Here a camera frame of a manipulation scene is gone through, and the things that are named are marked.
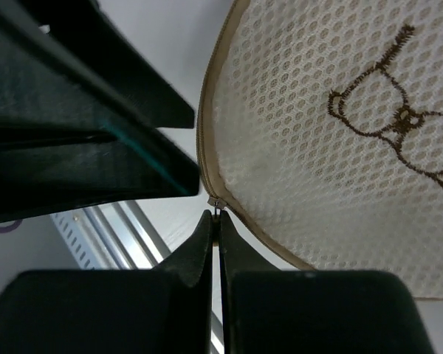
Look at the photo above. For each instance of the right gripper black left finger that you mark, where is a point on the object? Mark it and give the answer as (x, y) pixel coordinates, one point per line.
(165, 309)

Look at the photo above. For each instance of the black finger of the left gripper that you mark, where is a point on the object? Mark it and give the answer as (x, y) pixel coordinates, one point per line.
(67, 138)
(83, 28)

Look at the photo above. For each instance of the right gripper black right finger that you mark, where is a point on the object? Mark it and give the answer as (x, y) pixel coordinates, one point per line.
(267, 310)

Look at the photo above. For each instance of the white slotted cable duct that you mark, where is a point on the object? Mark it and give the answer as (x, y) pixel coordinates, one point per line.
(69, 227)

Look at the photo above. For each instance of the aluminium mounting rail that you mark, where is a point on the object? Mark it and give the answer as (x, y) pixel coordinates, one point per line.
(126, 235)

